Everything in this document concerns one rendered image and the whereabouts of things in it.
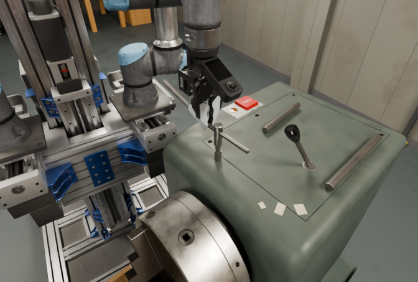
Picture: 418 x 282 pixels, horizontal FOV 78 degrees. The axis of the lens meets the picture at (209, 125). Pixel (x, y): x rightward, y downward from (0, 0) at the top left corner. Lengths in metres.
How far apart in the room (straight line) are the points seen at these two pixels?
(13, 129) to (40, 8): 0.41
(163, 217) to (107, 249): 1.23
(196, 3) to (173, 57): 0.54
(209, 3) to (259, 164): 0.41
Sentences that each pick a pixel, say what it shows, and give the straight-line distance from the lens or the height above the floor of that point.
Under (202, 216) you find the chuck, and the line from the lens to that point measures 0.61.
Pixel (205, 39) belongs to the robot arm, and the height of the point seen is 1.57.
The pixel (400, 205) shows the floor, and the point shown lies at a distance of 2.64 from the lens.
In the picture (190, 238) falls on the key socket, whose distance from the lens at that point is 0.59.
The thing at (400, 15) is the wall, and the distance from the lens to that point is 3.11.
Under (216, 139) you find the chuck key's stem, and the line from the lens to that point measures 0.64.
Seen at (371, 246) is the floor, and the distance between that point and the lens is 2.28.
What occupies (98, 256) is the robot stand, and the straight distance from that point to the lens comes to 1.83.
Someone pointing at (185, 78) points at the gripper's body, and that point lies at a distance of 0.60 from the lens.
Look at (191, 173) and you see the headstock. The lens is 0.70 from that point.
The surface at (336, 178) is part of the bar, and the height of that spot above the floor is 1.28.
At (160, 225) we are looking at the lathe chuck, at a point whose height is 1.23.
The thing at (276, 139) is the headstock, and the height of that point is 1.26.
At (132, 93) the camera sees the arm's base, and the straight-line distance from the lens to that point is 1.10.
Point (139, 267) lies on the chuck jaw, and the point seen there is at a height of 1.15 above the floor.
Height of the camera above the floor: 1.74
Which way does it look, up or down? 37 degrees down
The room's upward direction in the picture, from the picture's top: straight up
